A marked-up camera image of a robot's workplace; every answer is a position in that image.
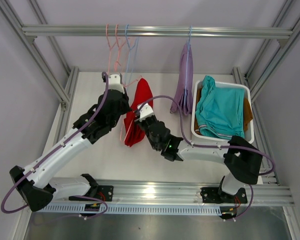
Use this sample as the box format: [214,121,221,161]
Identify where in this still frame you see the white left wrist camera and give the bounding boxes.
[108,73,125,94]

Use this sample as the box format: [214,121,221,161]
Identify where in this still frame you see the grey slotted cable duct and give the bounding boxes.
[40,203,222,216]

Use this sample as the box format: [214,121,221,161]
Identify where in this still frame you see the aluminium frame post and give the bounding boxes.
[0,0,79,111]
[231,0,300,101]

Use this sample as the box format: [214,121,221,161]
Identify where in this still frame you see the pink hanger of yellow trousers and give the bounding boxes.
[105,24,116,74]

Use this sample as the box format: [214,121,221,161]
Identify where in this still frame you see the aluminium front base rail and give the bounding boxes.
[44,177,295,207]

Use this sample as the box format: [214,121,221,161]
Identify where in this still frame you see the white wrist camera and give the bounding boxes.
[136,103,155,122]
[108,73,125,94]

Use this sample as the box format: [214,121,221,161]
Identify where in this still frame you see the aluminium hanging rail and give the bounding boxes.
[21,24,293,40]

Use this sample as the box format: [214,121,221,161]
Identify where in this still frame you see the lilac trousers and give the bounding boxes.
[170,42,194,116]

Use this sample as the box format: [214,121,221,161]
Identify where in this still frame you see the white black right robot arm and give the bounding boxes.
[135,115,263,204]

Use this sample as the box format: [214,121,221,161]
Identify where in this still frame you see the red trousers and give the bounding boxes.
[123,77,155,148]

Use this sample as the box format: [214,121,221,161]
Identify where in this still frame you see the aluminium left frame post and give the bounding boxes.
[0,0,79,111]

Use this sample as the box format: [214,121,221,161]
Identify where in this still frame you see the blue hanger of teal trousers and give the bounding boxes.
[124,24,140,87]

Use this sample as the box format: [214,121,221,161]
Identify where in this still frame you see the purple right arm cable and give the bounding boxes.
[136,95,277,176]

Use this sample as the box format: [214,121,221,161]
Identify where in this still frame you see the brown trousers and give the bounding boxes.
[193,86,253,136]

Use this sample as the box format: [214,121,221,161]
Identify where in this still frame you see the pink hanger of red trousers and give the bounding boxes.
[119,74,143,142]

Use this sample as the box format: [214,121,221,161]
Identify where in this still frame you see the blue hanger of lilac trousers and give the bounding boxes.
[183,26,192,116]

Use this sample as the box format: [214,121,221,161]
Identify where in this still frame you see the teal trousers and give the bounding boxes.
[195,75,245,140]

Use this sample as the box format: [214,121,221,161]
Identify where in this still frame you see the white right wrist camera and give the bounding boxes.
[136,103,155,122]

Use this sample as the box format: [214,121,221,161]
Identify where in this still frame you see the white plastic basket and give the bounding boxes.
[190,80,255,145]

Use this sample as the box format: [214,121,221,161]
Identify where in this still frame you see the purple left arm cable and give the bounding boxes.
[0,71,110,214]

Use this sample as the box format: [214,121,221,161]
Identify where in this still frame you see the pink hanger of brown trousers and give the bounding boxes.
[114,24,125,73]

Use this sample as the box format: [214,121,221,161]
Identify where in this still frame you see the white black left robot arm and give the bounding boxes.
[9,88,130,212]

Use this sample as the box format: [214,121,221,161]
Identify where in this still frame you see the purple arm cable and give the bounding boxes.
[136,95,277,176]
[0,71,110,214]

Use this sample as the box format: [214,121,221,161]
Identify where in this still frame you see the aluminium right frame post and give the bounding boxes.
[231,0,300,101]

